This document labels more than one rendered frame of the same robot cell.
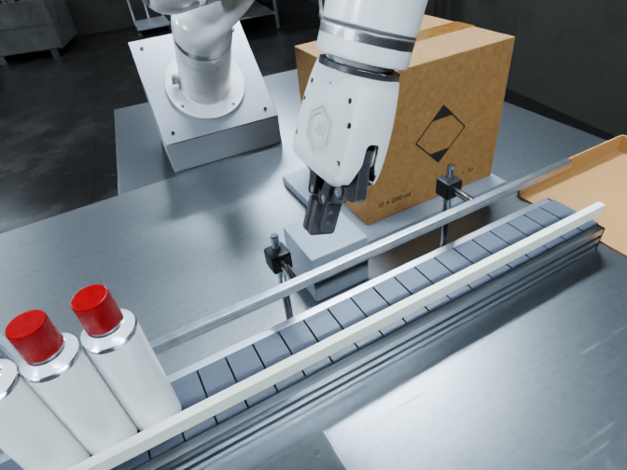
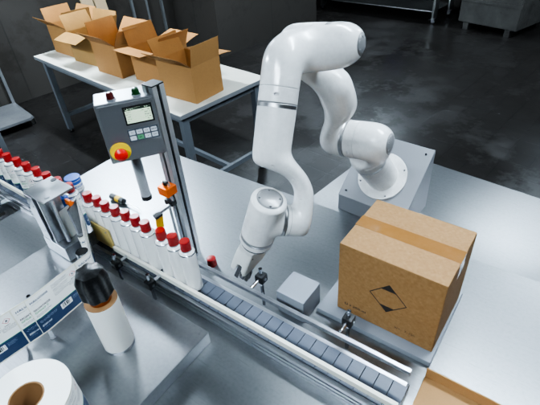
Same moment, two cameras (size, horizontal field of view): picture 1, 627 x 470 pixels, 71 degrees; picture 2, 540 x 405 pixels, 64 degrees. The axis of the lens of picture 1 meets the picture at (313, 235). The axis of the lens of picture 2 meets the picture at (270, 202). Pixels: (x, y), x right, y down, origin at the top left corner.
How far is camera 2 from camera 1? 1.00 m
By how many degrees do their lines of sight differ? 49
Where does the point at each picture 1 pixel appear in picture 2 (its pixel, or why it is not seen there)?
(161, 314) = not seen: hidden behind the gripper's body
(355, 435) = (219, 348)
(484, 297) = (302, 369)
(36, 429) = (165, 259)
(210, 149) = (359, 210)
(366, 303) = (272, 323)
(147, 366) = (189, 268)
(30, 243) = not seen: hidden behind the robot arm
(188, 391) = (207, 288)
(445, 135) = (390, 301)
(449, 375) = (260, 372)
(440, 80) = (387, 272)
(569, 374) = not seen: outside the picture
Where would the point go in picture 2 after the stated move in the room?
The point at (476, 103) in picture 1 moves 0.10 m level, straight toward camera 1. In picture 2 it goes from (415, 301) to (378, 306)
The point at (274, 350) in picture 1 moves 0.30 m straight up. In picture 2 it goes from (234, 303) to (221, 231)
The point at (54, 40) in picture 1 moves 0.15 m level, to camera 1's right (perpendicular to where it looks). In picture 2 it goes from (513, 23) to (523, 26)
